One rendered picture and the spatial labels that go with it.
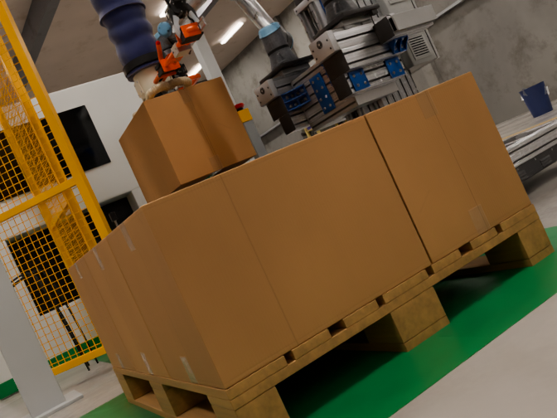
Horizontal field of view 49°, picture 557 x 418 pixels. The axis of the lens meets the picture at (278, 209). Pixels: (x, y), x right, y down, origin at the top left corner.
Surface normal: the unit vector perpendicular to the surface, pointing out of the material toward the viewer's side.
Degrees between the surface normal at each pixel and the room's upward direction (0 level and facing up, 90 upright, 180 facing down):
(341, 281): 90
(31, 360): 90
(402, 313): 90
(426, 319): 90
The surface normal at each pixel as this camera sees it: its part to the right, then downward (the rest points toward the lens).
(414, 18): 0.50, -0.22
